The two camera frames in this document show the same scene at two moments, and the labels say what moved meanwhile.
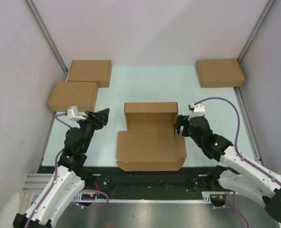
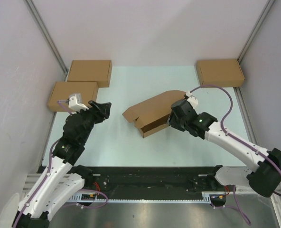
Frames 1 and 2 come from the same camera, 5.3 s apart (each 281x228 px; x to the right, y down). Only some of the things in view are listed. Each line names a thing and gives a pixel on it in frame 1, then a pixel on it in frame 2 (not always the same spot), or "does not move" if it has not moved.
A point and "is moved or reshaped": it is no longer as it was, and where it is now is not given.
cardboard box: x=220 y=73 does not move
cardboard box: x=149 y=143 is moved or reshaped
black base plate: x=191 y=183 does not move
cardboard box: x=89 y=71 does not move
